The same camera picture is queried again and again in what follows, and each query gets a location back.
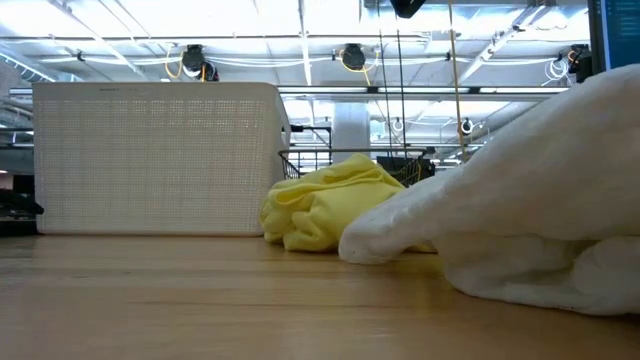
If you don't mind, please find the yellow cloth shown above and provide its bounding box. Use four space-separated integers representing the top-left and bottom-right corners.
258 152 437 254

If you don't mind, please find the white lace cloth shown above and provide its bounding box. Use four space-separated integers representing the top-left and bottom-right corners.
337 63 640 318

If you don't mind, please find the white perforated plastic bin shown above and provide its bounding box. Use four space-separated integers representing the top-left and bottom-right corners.
32 81 292 238

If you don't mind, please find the black computer monitor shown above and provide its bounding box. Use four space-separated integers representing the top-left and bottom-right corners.
586 0 640 74

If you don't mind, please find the wire mesh basket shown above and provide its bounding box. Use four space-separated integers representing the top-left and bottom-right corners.
277 146 437 190

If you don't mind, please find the black aluminium table frame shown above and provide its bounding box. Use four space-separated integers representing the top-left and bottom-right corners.
289 124 334 174

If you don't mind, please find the straight yellow cable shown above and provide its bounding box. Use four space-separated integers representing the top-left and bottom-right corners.
447 0 470 163

